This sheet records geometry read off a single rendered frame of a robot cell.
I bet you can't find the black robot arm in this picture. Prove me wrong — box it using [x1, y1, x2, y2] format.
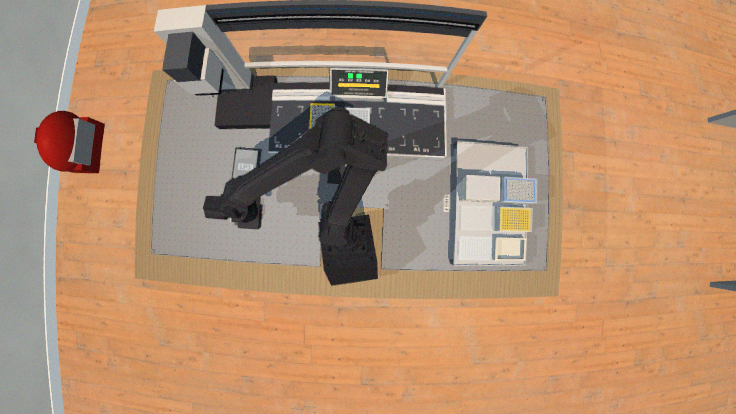
[203, 107, 388, 256]

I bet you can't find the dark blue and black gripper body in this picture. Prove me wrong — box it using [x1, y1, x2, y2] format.
[237, 197, 262, 229]

